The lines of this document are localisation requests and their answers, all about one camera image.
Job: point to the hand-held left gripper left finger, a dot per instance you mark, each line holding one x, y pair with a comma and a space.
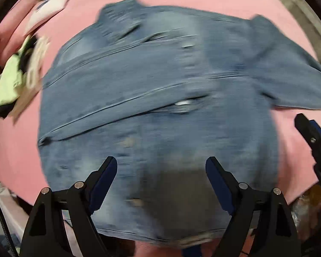
104, 184

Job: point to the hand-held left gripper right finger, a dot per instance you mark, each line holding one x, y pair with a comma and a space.
219, 184

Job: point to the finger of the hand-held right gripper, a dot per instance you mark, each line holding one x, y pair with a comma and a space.
307, 128

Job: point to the blue denim jacket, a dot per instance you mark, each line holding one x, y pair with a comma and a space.
149, 99

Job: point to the stack of folded clothes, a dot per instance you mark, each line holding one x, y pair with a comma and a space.
2, 111

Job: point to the pink bed blanket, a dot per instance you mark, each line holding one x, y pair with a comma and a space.
24, 152

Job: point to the white furniture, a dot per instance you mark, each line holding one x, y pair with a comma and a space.
13, 219

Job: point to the grey white curtain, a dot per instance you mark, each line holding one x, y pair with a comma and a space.
305, 13

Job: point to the light green folded garment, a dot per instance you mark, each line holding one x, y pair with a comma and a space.
9, 83

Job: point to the cream folded garment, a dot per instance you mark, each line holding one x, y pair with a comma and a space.
38, 56

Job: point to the pink pillow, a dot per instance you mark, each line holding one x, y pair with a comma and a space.
8, 40

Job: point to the white printed pillow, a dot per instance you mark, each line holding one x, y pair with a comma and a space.
50, 8

